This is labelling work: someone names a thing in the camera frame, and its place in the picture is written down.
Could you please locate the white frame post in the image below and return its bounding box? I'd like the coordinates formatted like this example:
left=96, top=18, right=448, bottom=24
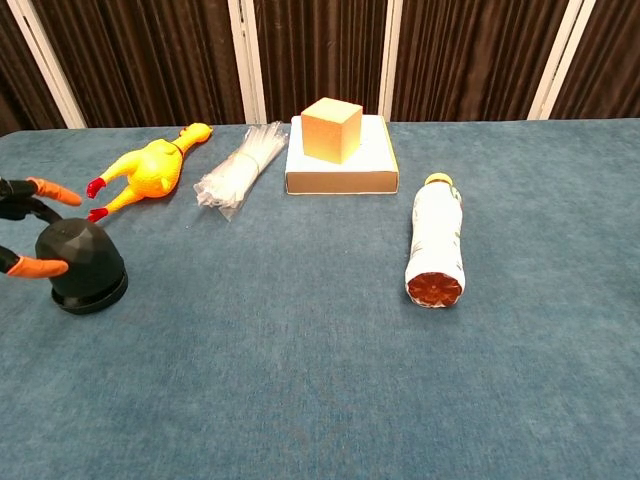
left=227, top=0, right=268, bottom=125
left=377, top=0, right=405, bottom=123
left=527, top=0, right=585, bottom=121
left=5, top=0, right=89, bottom=130

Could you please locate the dark brown curtain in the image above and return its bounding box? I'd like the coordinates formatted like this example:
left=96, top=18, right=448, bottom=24
left=0, top=0, right=640, bottom=136

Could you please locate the tan foam cube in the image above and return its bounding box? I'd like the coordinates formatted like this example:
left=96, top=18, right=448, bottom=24
left=300, top=97, right=363, bottom=165

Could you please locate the white labelled drink bottle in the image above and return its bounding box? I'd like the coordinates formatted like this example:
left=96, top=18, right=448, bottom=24
left=403, top=172, right=467, bottom=310

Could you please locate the blue table cloth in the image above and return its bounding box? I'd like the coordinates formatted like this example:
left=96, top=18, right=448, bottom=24
left=0, top=117, right=640, bottom=480

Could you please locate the yellow rubber chicken toy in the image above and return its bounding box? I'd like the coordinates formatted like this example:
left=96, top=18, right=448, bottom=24
left=85, top=122, right=214, bottom=227

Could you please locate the flat white cardboard box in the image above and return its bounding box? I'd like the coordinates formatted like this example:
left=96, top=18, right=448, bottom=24
left=284, top=115, right=401, bottom=197

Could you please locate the clear plastic straw bundle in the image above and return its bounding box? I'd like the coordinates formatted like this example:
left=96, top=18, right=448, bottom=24
left=193, top=120, right=291, bottom=222

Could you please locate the black faceted dome object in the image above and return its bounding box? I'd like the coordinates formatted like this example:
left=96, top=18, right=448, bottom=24
left=34, top=217, right=130, bottom=316

